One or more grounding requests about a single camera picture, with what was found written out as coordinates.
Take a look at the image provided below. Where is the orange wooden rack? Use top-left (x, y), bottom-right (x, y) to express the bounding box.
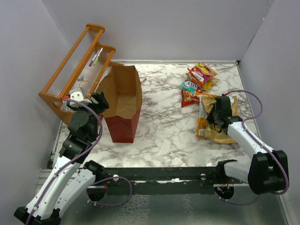
top-left (39, 23), bottom-right (116, 124)

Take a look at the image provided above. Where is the pink marker pen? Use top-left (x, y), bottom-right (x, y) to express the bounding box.
top-left (89, 53), bottom-right (98, 67)

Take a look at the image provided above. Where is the green marker pen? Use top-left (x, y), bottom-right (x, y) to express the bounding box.
top-left (94, 48), bottom-right (103, 65)

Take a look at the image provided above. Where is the red paper bag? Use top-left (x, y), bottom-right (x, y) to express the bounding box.
top-left (79, 62), bottom-right (148, 143)

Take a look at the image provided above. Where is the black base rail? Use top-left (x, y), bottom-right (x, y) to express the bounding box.
top-left (87, 167), bottom-right (241, 196)

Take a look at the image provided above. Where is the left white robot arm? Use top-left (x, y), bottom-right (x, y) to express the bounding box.
top-left (14, 89), bottom-right (109, 225)

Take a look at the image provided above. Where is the orange chips bag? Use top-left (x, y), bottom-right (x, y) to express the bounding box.
top-left (196, 93), bottom-right (218, 138)

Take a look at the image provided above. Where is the red snack packet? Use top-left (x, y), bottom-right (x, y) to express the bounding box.
top-left (181, 90), bottom-right (200, 107)

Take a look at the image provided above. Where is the orange Fox's fruits candy bag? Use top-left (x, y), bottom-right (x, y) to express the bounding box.
top-left (186, 62), bottom-right (217, 88)

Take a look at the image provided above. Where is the yellow snack packet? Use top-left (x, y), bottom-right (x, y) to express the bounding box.
top-left (202, 78), bottom-right (219, 91)

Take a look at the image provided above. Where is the teal Fox's mint candy bag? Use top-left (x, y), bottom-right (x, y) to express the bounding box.
top-left (180, 79), bottom-right (202, 93)

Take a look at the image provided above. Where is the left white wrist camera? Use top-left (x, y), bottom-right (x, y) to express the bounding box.
top-left (62, 88), bottom-right (92, 107)

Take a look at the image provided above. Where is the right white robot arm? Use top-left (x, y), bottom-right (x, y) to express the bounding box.
top-left (207, 95), bottom-right (289, 195)

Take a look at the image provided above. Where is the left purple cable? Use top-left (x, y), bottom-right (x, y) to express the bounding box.
top-left (24, 98), bottom-right (133, 225)

